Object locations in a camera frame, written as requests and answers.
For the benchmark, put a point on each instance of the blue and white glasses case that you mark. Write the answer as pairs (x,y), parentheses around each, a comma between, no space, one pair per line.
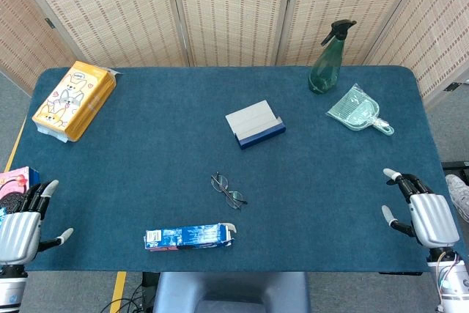
(249,117)

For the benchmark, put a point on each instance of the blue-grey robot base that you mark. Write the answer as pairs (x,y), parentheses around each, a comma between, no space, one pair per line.
(227,287)

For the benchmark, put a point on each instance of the yellow floor tape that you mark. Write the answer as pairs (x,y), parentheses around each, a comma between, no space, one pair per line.
(119,287)

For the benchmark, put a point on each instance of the thin metal eyeglasses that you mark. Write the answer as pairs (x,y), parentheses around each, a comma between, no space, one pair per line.
(220,183)

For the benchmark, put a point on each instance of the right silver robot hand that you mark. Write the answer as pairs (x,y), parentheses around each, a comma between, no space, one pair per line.
(432,217)

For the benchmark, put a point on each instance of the white sneaker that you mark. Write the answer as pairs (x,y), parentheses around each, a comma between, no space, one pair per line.
(458,192)

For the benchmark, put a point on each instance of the pink and blue cookie box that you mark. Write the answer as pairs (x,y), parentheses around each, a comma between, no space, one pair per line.
(14,181)

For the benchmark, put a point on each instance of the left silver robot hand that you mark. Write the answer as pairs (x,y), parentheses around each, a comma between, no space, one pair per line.
(18,232)

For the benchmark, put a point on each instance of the blue felt table cover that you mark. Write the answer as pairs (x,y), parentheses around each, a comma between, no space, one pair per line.
(146,162)

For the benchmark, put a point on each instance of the black table foot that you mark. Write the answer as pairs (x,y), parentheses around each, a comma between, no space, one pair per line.
(456,164)

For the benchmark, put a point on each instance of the black table leg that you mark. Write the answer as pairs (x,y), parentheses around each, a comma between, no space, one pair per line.
(148,283)

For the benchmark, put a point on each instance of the yellow tissue pack with dogs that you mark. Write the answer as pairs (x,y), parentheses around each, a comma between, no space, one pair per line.
(69,100)

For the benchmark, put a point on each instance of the green spray bottle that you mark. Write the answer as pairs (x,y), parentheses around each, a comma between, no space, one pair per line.
(326,67)

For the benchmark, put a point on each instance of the mint green bagged dustpan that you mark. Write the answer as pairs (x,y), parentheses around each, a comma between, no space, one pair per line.
(351,111)

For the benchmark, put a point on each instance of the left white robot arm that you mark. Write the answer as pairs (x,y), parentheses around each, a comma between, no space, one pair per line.
(11,291)

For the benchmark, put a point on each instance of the opened blue cookie box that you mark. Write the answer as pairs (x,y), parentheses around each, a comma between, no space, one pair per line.
(187,236)

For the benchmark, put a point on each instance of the bamboo folding screen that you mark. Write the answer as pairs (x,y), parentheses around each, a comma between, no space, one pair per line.
(231,12)

